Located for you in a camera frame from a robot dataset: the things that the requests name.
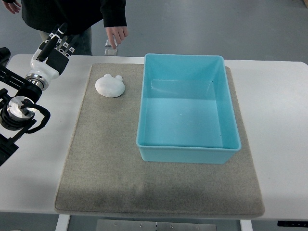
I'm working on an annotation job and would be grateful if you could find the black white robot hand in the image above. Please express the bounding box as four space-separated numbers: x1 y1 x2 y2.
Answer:
31 23 77 78

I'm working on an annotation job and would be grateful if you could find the person's left hand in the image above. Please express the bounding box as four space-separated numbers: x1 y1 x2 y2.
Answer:
105 26 128 49

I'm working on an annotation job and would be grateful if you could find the person's right hand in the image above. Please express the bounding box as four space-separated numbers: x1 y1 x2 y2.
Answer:
2 0 22 14

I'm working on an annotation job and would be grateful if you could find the white bear toy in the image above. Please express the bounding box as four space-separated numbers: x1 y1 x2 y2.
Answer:
95 74 125 98

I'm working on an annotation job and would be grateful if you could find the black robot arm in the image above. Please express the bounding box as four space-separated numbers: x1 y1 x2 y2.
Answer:
0 47 51 165

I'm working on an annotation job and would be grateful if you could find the blue plastic box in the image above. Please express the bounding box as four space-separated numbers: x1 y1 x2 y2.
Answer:
136 53 242 164

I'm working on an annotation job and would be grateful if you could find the upper floor metal plate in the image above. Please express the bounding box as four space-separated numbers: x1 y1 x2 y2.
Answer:
105 39 117 47

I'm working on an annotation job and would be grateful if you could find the floor metal plate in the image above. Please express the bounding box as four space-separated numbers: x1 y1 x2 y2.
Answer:
104 49 117 56
105 39 117 47

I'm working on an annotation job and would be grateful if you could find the lower floor metal plate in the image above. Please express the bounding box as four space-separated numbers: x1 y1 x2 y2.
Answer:
104 49 117 56

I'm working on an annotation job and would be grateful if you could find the person in black clothes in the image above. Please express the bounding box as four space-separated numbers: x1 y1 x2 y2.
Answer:
18 0 127 55

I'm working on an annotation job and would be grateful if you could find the grey felt mat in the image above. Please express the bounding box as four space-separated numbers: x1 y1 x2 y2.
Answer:
54 64 265 219

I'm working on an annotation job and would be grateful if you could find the left white table leg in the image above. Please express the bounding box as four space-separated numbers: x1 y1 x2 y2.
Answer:
55 214 70 231

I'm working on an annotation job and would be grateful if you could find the white table leg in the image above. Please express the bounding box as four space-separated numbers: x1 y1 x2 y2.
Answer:
240 219 253 231
55 214 70 231

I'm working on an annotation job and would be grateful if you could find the right white table leg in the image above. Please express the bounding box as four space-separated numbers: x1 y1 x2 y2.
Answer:
240 219 253 231

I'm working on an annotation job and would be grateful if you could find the black table control panel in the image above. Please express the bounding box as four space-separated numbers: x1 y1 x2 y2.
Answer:
277 220 308 228

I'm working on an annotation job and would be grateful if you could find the metal table base plate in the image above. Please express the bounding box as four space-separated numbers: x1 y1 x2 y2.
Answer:
96 219 217 231

